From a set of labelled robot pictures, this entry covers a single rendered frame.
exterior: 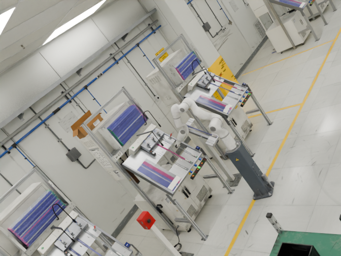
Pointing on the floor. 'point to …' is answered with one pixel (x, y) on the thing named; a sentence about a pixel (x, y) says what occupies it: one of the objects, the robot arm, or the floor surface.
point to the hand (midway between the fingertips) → (176, 146)
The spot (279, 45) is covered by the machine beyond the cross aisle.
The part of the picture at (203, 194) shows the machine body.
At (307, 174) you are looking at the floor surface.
